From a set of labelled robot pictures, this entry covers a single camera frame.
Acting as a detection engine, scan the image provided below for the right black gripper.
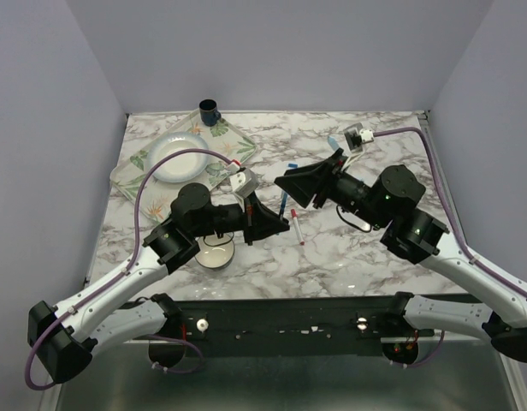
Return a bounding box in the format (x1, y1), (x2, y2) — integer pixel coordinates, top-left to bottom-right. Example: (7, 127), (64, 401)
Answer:
(274, 147), (388, 229)

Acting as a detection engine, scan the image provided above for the dark blue mug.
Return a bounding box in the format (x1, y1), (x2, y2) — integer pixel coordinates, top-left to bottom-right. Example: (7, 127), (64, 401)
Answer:
(198, 98), (222, 128)

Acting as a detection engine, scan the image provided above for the white blue-rimmed plate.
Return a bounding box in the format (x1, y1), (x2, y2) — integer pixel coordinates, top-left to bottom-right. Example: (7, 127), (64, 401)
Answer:
(145, 132), (209, 183)

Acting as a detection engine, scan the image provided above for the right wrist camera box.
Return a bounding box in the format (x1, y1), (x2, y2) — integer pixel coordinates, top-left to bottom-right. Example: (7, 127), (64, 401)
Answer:
(343, 123), (374, 154)

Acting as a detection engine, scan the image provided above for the white dark-rimmed bowl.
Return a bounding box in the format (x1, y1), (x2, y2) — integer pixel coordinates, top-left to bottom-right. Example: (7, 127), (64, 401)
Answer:
(195, 235), (235, 271)

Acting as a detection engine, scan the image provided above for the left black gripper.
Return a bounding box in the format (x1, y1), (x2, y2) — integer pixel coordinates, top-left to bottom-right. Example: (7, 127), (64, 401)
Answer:
(192, 191), (290, 247)

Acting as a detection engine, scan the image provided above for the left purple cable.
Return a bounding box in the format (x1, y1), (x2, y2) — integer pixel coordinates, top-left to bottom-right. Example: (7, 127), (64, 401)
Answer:
(23, 147), (243, 391)

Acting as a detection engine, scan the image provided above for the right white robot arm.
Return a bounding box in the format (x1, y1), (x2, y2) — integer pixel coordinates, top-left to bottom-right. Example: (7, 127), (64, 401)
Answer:
(275, 157), (527, 363)

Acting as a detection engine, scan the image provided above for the blue gel pen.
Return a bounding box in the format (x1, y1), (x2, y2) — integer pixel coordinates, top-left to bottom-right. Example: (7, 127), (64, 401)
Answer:
(279, 191), (288, 217)

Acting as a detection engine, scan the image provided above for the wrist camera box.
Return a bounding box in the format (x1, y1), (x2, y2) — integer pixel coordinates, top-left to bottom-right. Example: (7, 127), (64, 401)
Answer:
(343, 123), (374, 154)
(229, 169), (259, 199)

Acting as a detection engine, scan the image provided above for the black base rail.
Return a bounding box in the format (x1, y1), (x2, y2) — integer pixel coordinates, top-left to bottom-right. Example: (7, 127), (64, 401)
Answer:
(150, 292), (439, 358)

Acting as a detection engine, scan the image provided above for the light blue marker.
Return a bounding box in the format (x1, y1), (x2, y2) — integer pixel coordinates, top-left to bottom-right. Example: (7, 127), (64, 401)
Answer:
(327, 136), (344, 155)

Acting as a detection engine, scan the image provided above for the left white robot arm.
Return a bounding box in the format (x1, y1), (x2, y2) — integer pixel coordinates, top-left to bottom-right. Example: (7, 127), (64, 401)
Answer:
(25, 183), (289, 390)

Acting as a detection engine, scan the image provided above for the white marker red tip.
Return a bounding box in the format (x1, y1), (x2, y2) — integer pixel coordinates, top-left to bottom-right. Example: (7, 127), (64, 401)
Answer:
(290, 208), (305, 246)

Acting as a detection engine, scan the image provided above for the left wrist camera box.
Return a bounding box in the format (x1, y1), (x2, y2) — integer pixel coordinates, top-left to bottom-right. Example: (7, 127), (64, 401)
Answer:
(229, 169), (259, 199)

